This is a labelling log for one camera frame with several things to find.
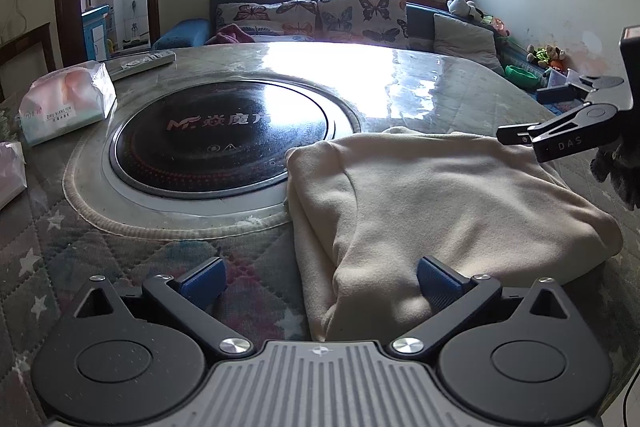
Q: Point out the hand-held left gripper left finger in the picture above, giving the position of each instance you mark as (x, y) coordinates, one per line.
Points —
(202, 282)

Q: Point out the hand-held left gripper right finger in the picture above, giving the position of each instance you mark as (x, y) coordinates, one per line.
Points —
(440, 282)

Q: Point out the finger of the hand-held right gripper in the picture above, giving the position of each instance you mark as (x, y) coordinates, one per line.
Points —
(515, 136)
(555, 94)

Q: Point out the clear plastic storage box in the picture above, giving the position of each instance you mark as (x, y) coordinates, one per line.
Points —
(560, 78)

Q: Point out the brown plush toy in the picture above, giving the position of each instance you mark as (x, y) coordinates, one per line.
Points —
(556, 56)

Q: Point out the green bowl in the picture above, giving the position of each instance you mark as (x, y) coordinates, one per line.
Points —
(520, 74)

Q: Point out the pink and green toy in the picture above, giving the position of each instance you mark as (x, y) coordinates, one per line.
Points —
(495, 24)

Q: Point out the grey pillow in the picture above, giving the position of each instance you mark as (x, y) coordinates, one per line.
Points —
(465, 39)

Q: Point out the round black induction cooktop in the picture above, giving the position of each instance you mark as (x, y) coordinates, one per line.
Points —
(225, 157)

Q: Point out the panda plush toy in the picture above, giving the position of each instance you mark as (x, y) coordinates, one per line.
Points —
(457, 4)

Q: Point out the blue corner sofa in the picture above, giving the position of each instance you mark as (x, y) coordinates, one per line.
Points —
(420, 22)

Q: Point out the square butterfly print cushion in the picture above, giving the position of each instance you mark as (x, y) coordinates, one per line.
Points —
(360, 17)

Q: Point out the white plastic bag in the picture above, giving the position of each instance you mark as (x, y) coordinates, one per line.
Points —
(10, 172)

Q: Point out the grey remote control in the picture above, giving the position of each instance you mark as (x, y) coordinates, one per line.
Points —
(142, 64)

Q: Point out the white tissue pack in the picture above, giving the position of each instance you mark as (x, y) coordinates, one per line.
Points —
(65, 102)

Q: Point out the purple cloth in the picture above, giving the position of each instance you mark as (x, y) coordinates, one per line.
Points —
(227, 36)

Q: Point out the long butterfly print cushion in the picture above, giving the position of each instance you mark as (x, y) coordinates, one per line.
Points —
(265, 19)

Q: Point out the blue wooden cabinet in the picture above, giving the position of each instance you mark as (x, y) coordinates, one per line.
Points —
(95, 32)

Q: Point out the dark wooden chair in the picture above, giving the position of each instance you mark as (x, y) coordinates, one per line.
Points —
(45, 52)

